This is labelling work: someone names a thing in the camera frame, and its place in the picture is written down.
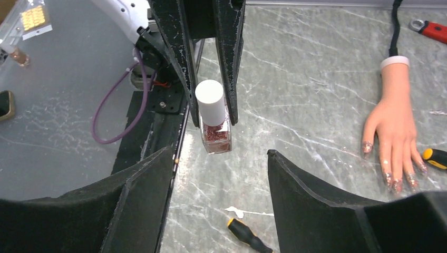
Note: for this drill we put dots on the black yellow screwdriver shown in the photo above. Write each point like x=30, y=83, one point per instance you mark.
x=435, y=157
x=243, y=233

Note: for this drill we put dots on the far black yellow screwdriver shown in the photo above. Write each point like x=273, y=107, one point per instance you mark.
x=435, y=157

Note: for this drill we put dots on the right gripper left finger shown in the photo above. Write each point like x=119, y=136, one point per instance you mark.
x=124, y=212

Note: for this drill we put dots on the red glitter nail polish bottle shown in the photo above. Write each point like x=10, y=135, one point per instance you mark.
x=213, y=115

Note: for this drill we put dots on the near black yellow screwdriver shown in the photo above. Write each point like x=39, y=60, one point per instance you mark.
x=243, y=233

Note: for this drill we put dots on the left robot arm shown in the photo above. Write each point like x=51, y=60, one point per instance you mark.
x=136, y=19

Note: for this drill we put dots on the mannequin hand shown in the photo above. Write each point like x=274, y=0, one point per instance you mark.
x=392, y=122

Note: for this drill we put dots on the red handled adjustable wrench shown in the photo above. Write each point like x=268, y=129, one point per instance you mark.
x=429, y=29

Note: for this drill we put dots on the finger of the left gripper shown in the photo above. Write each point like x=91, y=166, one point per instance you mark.
x=172, y=23
x=229, y=21

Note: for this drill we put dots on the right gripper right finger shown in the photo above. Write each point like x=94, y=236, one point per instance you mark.
x=312, y=215

